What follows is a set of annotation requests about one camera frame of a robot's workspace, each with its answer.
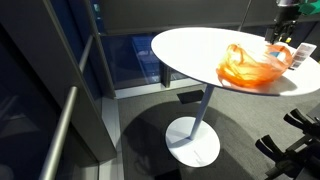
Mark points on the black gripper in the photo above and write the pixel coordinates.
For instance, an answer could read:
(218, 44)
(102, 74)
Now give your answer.
(286, 15)

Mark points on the orange plastic bag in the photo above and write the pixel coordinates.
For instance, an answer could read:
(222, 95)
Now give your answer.
(250, 68)

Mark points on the white packet with barcode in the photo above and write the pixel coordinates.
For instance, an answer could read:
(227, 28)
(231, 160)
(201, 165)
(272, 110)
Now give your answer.
(302, 55)

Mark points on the white table leg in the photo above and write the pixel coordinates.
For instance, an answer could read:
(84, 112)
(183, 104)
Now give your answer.
(202, 110)

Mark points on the black floor plate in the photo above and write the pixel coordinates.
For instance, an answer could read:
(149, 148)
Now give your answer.
(190, 96)

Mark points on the dark window pillar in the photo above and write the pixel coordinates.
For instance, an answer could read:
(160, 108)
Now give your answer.
(165, 76)

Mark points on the white round table base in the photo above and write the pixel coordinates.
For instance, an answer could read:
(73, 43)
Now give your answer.
(200, 150)

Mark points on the short metal handrail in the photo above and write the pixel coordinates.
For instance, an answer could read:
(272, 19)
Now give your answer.
(86, 53)

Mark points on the long metal handrail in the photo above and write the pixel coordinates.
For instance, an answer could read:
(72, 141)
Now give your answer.
(61, 130)

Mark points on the teal camera mount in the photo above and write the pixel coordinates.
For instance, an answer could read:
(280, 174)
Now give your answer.
(310, 6)

